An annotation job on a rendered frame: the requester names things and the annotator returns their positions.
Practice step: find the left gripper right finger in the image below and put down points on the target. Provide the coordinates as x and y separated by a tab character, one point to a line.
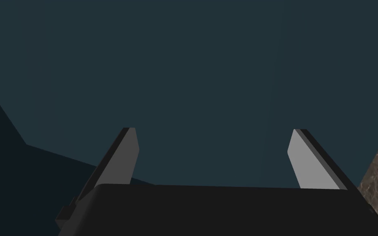
310	165

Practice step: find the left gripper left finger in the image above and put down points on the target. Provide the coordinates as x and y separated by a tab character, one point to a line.
118	162

